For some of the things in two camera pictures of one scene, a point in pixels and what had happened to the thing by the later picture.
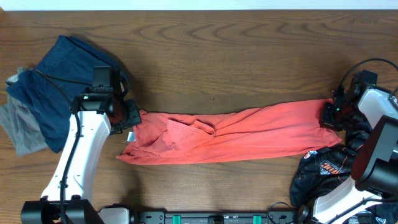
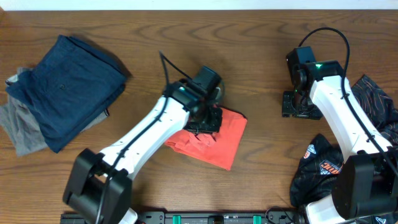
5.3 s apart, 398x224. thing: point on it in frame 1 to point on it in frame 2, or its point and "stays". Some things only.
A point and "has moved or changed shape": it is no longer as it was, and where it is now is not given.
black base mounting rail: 273,216 stays
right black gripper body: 333,117 to 297,106
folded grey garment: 21,123 stays
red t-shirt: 157,138 has moved or changed shape
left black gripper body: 128,114 to 206,121
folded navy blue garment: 64,73 stays
